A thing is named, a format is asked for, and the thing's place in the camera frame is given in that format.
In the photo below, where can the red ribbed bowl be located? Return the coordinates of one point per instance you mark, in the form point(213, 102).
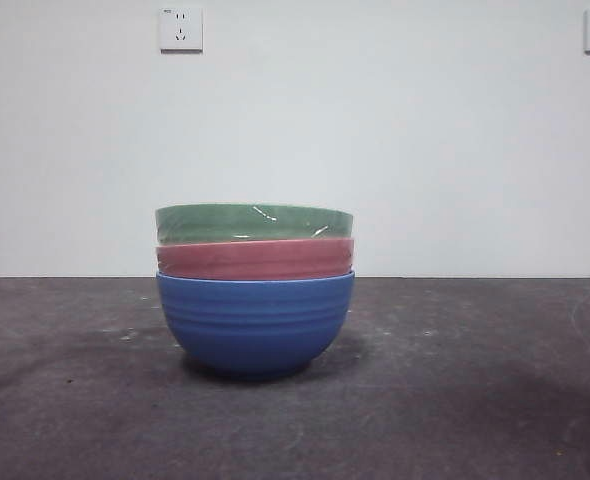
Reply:
point(245, 260)

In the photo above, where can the green ribbed bowl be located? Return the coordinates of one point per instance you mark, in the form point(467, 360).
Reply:
point(235, 225)

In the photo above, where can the blue ribbed bowl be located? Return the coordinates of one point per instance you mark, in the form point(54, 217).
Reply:
point(255, 330)

